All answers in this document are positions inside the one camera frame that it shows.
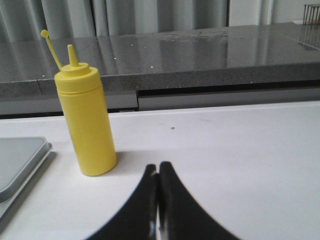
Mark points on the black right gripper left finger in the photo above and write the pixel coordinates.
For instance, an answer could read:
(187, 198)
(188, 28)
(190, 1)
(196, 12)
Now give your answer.
(137, 218)

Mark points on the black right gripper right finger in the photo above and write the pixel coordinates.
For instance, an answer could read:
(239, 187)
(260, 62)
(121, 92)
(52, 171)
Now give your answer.
(180, 215)

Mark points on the yellow squeeze bottle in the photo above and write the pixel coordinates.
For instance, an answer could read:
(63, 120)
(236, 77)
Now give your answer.
(82, 98)

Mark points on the silver electronic kitchen scale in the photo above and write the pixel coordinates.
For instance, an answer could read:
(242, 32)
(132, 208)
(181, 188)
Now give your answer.
(18, 157)

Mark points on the grey stone counter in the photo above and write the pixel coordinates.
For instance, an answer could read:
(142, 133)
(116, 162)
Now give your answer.
(213, 66)

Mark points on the grey curtain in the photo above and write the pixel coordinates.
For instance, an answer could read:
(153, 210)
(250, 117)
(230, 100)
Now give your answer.
(23, 20)

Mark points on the dark wire rack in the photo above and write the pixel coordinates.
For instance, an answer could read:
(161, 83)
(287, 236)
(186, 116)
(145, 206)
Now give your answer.
(311, 14)

